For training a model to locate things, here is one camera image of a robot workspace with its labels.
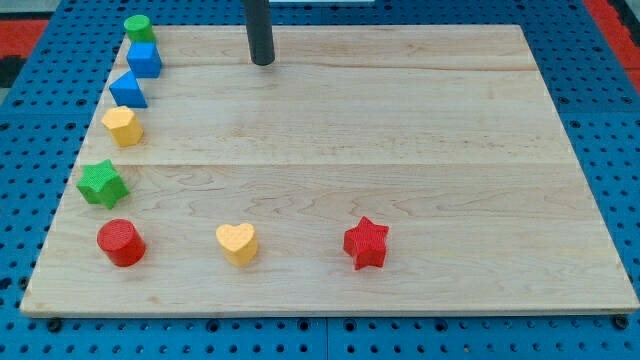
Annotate blue perforated base panel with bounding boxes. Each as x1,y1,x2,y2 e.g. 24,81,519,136
1,1,639,359

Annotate red star block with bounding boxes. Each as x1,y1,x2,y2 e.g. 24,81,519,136
343,216,389,270

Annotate blue triangle block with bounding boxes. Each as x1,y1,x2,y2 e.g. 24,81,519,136
109,71,148,108

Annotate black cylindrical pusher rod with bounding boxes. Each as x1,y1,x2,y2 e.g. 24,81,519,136
242,0,275,66

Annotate yellow heart block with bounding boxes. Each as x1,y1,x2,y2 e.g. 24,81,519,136
216,223,259,267

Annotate blue cube block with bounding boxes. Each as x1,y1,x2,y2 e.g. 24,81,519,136
126,42,162,78

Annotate green star block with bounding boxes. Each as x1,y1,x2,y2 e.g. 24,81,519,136
76,159,130,209

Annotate yellow hexagon block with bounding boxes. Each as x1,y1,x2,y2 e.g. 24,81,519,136
101,106,143,147

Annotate light wooden board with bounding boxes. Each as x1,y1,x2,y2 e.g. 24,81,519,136
21,25,639,318

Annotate green cylinder block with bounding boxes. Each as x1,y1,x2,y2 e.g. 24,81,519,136
124,14,156,43

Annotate red cylinder block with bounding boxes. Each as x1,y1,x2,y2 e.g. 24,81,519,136
96,219,146,267

